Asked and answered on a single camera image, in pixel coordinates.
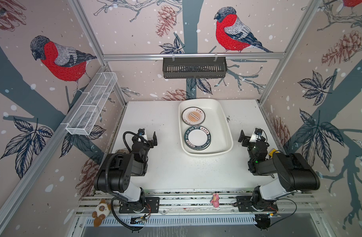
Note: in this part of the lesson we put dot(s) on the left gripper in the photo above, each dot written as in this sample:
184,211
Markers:
150,143

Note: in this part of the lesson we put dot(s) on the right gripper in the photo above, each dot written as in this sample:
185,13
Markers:
242,138

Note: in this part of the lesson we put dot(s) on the green rim plate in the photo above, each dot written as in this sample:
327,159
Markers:
197,135
198,148

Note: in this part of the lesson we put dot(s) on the orange sunburst plate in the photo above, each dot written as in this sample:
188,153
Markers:
193,116

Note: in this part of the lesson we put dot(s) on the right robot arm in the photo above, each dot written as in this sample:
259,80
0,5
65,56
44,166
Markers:
293,172

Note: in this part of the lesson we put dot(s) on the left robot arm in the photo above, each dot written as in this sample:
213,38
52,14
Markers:
114,174

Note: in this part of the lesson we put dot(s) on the white plastic bin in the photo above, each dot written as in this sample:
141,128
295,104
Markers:
215,122

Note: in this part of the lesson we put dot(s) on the pink toy figure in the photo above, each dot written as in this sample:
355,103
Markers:
215,200

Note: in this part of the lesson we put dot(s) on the brown white plush toy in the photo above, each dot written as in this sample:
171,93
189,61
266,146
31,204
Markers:
101,212

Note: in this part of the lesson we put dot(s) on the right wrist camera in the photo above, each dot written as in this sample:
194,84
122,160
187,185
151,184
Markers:
257,135

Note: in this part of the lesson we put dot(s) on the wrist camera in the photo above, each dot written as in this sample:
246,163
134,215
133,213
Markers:
142,133
257,135

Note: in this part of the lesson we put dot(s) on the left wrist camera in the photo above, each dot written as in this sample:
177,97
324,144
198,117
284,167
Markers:
142,133

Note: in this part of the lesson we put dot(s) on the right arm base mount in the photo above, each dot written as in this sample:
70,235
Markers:
248,204

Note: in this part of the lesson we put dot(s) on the black hanging wire basket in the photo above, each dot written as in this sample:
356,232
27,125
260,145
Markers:
194,68

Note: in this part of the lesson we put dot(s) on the horizontal aluminium frame bar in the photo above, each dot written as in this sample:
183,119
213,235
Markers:
144,57

